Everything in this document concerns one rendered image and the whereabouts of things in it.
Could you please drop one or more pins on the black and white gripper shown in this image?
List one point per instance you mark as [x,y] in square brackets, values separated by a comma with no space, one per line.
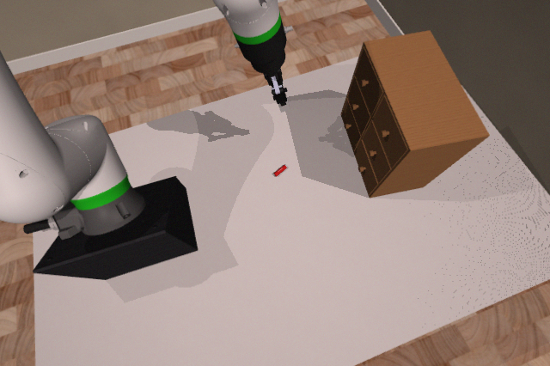
[273,75]

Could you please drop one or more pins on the brown wooden chest of drawers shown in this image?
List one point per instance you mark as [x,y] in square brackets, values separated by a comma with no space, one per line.
[436,119]

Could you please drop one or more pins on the red cylinder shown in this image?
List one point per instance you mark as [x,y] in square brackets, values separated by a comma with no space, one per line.
[279,171]

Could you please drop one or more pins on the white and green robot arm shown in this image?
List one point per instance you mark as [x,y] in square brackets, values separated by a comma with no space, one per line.
[71,168]

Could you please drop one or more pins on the brown wooden drawer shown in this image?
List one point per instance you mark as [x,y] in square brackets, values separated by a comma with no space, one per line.
[376,152]
[358,106]
[365,167]
[369,82]
[351,125]
[389,131]

